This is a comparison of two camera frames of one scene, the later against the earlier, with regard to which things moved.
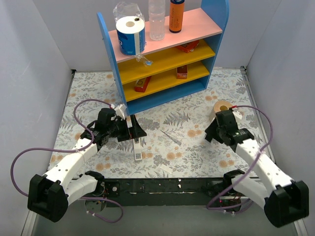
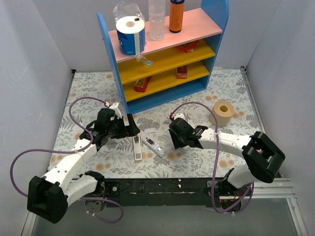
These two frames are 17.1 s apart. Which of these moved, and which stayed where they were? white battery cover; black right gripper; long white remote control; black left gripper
Moved: black right gripper
Stayed: white battery cover; black left gripper; long white remote control
